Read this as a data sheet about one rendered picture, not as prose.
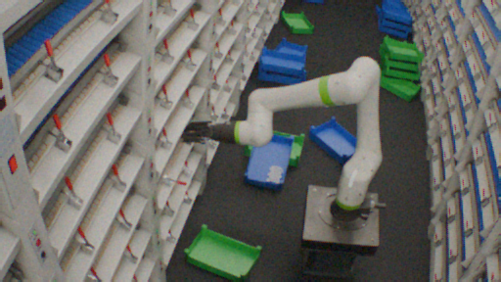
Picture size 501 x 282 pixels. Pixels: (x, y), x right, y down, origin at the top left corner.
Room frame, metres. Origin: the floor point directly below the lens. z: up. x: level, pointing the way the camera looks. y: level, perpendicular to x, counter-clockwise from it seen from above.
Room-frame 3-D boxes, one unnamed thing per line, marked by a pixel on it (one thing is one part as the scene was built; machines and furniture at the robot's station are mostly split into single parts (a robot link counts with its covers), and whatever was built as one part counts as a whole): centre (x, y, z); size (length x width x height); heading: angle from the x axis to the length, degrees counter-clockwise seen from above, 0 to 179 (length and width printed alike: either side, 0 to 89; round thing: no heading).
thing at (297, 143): (2.30, -0.14, 0.04); 0.30 x 0.20 x 0.08; 81
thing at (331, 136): (2.41, -0.51, 0.04); 0.30 x 0.20 x 0.08; 42
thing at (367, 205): (1.54, -0.50, 0.38); 0.26 x 0.15 x 0.06; 89
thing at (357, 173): (1.55, -0.45, 0.50); 0.16 x 0.13 x 0.19; 153
